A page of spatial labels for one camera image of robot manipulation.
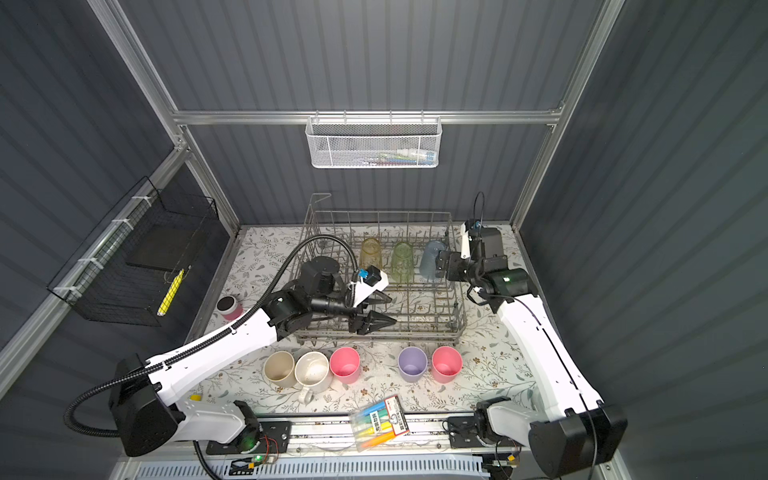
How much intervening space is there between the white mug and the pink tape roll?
0.31 metres

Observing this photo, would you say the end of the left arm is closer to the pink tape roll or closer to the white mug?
the white mug

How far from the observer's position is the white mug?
75 cm

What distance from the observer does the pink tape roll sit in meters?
0.93

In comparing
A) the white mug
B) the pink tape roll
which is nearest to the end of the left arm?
the white mug
